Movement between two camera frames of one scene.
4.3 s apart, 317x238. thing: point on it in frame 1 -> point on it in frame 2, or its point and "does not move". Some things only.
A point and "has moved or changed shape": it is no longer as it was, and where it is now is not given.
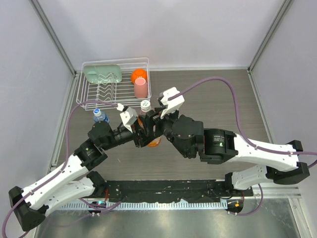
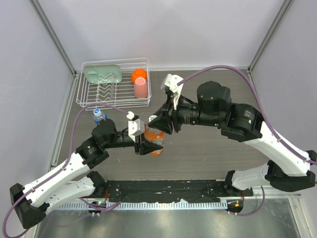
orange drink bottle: x=155 y=143 has moved or changed shape
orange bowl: x=138 y=73 does not move
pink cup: x=140 y=88 does not move
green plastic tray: x=102 y=74 does not move
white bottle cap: x=145 y=105 has moved or changed shape
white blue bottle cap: x=97 y=112 does not move
